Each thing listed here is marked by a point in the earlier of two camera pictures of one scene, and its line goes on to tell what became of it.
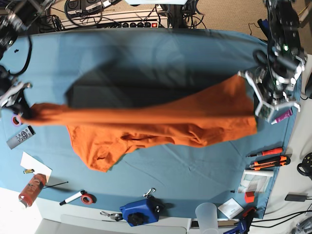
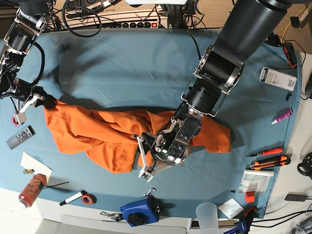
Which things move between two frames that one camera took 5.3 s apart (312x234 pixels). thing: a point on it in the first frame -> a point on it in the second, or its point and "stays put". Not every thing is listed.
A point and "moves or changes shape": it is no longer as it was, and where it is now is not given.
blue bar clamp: (243, 225) stays put
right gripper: (272, 92) -> (158, 152)
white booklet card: (230, 208) stays put
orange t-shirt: (218, 113) moves or changes shape
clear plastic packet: (255, 181) stays put
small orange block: (249, 196) stays put
